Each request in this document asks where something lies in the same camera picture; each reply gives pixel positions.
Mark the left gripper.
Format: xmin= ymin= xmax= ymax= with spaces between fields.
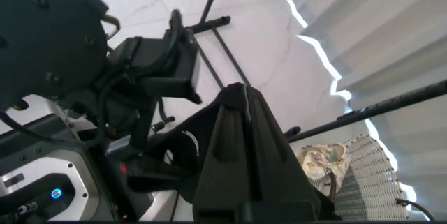
xmin=69 ymin=73 xmax=158 ymax=151

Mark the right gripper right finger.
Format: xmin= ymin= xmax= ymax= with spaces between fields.
xmin=246 ymin=84 xmax=322 ymax=222

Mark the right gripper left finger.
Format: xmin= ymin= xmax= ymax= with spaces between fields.
xmin=192 ymin=105 xmax=253 ymax=222

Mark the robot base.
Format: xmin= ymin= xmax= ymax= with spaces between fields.
xmin=0 ymin=94 xmax=196 ymax=222

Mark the white laundry basket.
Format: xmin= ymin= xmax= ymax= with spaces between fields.
xmin=307 ymin=135 xmax=436 ymax=222

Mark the black clothes rack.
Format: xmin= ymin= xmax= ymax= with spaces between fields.
xmin=149 ymin=0 xmax=447 ymax=144

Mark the cream printed garment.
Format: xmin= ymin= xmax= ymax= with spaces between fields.
xmin=295 ymin=142 xmax=350 ymax=183

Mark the white curtain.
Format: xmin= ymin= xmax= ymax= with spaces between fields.
xmin=268 ymin=0 xmax=447 ymax=214

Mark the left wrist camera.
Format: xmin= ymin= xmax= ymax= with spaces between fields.
xmin=106 ymin=35 xmax=203 ymax=105

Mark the black cable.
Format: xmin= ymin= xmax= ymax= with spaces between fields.
xmin=163 ymin=8 xmax=189 ymax=68
xmin=0 ymin=73 xmax=109 ymax=149

